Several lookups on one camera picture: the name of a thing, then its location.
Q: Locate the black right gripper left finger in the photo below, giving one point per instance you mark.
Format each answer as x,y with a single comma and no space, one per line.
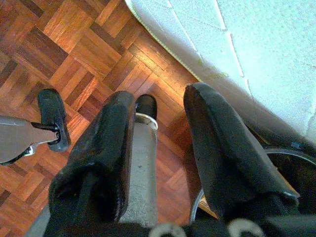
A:
98,153

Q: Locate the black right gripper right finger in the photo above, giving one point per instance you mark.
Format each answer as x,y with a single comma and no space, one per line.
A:
222,153

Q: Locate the silver right robot leg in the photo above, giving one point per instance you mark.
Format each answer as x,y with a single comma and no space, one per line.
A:
145,160

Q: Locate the silver robot leg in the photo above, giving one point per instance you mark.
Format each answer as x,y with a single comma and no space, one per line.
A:
145,160
14,138

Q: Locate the black round waste bin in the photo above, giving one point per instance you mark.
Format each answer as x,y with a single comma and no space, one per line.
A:
296,172

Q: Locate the silver left robot leg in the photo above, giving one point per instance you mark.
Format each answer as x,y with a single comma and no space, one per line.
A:
14,138

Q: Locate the white quilted mattress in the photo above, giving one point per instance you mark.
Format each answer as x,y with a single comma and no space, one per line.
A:
247,49

